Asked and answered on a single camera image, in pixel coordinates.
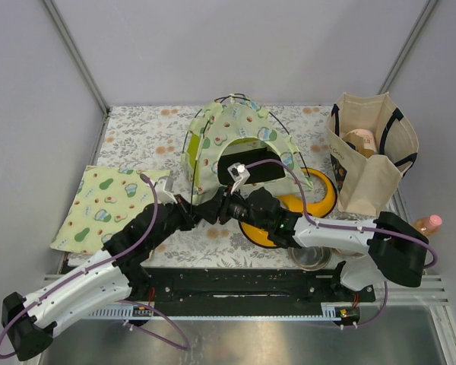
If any yellow double bowl stand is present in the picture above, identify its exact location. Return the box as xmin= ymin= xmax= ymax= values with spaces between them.
xmin=239 ymin=167 xmax=337 ymax=249

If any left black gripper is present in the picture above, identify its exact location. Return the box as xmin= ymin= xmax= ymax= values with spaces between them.
xmin=148 ymin=194 xmax=201 ymax=250

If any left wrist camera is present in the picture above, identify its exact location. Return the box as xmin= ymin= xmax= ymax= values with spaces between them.
xmin=154 ymin=176 xmax=176 ymax=204

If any steel pet bowl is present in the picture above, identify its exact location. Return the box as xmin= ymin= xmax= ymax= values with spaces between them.
xmin=333 ymin=248 xmax=360 ymax=256
xmin=287 ymin=246 xmax=331 ymax=271

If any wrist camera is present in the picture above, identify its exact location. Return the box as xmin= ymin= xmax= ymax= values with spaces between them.
xmin=228 ymin=163 xmax=250 ymax=195
xmin=154 ymin=176 xmax=176 ymax=204

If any pink cap plastic bottle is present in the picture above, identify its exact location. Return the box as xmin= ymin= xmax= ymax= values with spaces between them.
xmin=413 ymin=214 xmax=442 ymax=237

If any floral table mat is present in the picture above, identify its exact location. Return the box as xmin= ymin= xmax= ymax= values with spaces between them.
xmin=96 ymin=106 xmax=334 ymax=268

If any white slotted cable duct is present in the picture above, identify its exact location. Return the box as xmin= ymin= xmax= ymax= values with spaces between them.
xmin=84 ymin=303 xmax=153 ymax=320

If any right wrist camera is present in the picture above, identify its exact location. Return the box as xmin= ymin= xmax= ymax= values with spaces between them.
xmin=228 ymin=163 xmax=250 ymax=195

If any green avocado pet tent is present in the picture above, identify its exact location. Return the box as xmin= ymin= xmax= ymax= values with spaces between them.
xmin=182 ymin=94 xmax=314 ymax=205

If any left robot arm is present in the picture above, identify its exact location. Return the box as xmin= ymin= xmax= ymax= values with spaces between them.
xmin=0 ymin=195 xmax=201 ymax=361

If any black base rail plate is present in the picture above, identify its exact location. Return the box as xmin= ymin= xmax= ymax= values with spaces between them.
xmin=131 ymin=268 xmax=375 ymax=317

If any beige canvas tote bag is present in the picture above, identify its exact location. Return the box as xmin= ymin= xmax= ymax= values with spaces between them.
xmin=327 ymin=93 xmax=419 ymax=217

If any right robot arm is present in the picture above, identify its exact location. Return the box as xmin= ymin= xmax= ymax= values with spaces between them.
xmin=192 ymin=188 xmax=429 ymax=301

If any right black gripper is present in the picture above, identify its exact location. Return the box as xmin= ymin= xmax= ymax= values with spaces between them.
xmin=192 ymin=182 xmax=271 ymax=231

